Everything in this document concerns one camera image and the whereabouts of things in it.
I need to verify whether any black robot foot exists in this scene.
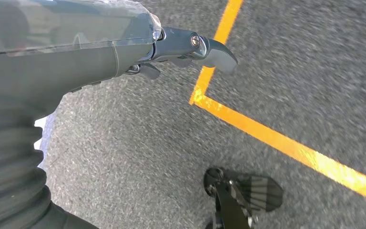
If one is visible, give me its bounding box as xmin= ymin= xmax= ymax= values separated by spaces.
xmin=203 ymin=167 xmax=284 ymax=229

